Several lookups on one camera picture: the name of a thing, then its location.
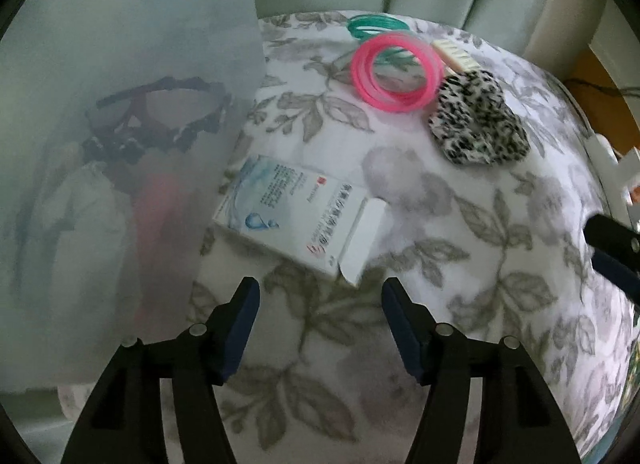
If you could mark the leopard print scrunchie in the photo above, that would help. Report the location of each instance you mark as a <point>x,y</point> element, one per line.
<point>475,114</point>

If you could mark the white medicine box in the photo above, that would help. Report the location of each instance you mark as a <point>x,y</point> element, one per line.
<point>290,214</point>

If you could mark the translucent plastic storage container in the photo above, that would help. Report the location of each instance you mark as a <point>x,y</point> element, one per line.
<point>50,69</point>

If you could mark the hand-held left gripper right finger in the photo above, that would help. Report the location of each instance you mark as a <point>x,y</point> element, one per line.
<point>405,339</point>

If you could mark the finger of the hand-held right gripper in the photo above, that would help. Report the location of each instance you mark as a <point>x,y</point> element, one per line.
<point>616,266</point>

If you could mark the white power strip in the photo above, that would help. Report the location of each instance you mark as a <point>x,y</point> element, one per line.
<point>607,164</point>

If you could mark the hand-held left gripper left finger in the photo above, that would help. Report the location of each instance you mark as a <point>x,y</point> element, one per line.
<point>240,339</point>

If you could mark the small white comb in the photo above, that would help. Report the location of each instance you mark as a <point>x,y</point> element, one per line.
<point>457,58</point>

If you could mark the white tissue paper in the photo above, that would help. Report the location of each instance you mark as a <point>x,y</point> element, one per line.
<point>85,214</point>

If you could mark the black scalloped headband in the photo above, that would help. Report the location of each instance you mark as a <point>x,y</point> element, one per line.
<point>200,119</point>

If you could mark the floral fleece blanket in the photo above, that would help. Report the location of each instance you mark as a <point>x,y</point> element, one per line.
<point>500,244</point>

